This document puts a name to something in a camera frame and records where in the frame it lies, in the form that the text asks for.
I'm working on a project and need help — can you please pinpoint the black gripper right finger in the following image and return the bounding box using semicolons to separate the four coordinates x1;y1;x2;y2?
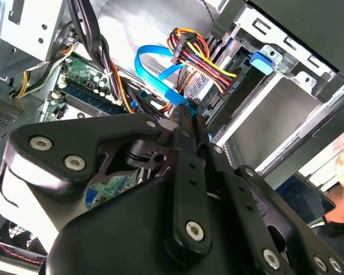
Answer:
193;115;344;275

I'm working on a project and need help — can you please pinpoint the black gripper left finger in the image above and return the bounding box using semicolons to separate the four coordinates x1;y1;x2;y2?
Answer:
2;104;213;257

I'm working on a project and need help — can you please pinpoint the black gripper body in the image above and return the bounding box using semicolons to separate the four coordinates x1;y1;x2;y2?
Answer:
44;174;313;275

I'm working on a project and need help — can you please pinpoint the hard disk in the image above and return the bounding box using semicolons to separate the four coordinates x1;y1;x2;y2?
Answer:
179;40;276;127

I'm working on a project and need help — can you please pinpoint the blue data wire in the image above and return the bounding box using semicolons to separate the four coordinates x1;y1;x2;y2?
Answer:
134;45;201;119

